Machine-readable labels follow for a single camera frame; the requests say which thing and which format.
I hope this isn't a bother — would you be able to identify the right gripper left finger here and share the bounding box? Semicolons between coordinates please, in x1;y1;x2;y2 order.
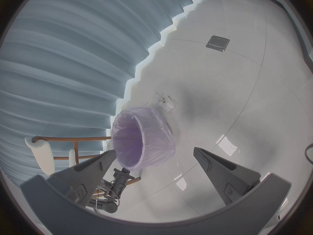
47;150;118;207

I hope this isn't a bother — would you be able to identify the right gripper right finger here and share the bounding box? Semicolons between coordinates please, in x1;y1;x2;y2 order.
193;147;261;205

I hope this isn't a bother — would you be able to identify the purple plastic bag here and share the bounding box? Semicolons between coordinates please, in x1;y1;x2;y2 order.
111;107;177;170

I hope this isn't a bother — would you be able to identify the white cushioned wooden chair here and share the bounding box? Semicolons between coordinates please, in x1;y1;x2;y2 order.
24;135;142;187

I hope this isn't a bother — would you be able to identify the crumpled clear plastic wrapper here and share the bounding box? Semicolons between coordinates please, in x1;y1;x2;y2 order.
156;93;177;113

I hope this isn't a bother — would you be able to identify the pale blue curtain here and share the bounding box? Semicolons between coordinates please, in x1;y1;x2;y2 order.
0;0;216;188

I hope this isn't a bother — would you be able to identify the black cable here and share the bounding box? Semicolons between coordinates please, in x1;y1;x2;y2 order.
304;143;313;166

